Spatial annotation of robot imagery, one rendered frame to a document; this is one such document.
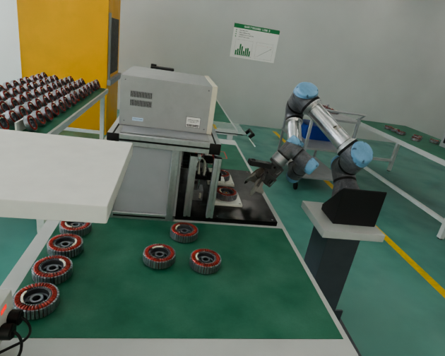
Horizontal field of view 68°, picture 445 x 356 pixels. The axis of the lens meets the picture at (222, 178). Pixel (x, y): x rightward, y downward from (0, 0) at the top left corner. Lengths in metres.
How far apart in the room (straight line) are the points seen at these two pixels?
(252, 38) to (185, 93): 5.59
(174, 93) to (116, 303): 0.82
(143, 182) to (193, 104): 0.39
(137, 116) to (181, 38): 5.42
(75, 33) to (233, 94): 3.23
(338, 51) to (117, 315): 7.00
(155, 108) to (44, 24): 3.91
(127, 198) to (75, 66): 3.85
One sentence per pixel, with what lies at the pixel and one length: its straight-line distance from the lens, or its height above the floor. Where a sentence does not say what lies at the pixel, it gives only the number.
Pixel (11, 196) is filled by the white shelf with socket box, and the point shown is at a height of 1.20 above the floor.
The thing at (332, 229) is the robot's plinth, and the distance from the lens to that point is 1.69.
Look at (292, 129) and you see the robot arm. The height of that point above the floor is 1.12.
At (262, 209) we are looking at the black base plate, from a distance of 1.65.
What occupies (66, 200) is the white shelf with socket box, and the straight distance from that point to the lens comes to 0.62.
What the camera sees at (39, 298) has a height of 0.77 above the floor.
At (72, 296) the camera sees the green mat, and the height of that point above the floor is 0.75.
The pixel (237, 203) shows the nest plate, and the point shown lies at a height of 0.78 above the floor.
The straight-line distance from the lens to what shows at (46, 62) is 5.26.
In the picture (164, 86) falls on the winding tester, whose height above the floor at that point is 1.29.
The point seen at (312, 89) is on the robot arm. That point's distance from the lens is 1.82.
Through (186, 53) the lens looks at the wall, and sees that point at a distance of 6.81.
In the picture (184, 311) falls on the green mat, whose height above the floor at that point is 0.75.
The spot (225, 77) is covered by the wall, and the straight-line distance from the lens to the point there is 6.91.
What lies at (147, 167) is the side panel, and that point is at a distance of 1.37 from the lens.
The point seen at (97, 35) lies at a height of 1.35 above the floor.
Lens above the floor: 1.48
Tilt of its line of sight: 22 degrees down
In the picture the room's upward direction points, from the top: 9 degrees clockwise
